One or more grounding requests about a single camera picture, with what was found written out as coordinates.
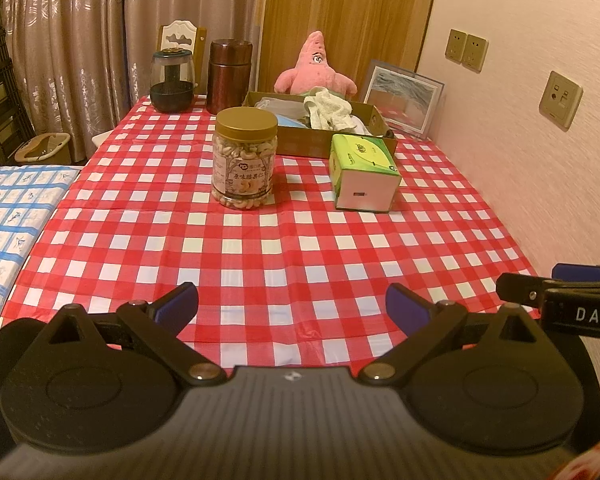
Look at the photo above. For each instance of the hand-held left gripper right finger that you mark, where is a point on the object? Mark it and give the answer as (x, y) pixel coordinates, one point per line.
(405, 307)

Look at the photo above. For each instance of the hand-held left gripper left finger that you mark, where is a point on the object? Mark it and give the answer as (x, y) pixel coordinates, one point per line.
(177, 307)

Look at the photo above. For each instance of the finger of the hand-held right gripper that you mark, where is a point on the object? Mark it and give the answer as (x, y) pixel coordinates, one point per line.
(577, 271)
(520, 290)

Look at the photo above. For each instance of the cardboard box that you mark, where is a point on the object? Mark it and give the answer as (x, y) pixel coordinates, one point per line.
(300, 142)

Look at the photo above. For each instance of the white towel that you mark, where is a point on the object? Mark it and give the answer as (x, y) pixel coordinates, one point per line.
(325, 107)

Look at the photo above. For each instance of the blue face mask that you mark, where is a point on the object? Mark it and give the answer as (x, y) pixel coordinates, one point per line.
(292, 121)

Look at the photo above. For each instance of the white plastic bag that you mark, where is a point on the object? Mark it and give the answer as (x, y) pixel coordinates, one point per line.
(280, 106)

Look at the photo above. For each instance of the red checkered tablecloth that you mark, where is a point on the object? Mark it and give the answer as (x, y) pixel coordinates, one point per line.
(330, 245)

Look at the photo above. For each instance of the green tissue box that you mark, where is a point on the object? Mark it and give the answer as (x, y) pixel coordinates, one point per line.
(365, 160)

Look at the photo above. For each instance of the nut jar with gold lid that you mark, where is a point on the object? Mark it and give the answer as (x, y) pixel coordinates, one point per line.
(245, 160)

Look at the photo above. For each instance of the blue patterned bed sheet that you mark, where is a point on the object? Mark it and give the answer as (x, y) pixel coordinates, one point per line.
(10, 210)

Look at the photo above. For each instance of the framed picture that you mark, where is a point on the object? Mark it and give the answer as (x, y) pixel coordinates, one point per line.
(405, 100)

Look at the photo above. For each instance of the beige plastic bin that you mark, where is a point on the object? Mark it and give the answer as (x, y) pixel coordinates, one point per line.
(45, 147)

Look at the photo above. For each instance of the glass coffee bean jar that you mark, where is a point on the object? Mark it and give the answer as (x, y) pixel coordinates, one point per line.
(171, 85)

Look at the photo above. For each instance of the brown metal canister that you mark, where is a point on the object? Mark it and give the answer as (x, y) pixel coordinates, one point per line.
(228, 75)

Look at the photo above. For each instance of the pink starfish plush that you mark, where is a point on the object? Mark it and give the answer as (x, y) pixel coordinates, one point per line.
(312, 67)

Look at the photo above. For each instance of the white chair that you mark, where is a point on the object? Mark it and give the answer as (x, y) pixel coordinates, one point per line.
(180, 30)

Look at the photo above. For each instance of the black folding rack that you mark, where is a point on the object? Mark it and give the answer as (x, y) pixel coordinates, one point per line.
(0, 85)

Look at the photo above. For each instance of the wooden door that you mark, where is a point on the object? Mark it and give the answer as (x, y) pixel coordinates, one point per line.
(360, 5)

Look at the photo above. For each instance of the beige wall data panel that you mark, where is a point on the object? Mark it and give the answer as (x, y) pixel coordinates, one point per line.
(560, 100)

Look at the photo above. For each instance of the beige wall socket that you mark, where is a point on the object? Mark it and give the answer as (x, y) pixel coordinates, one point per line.
(475, 52)
(456, 44)

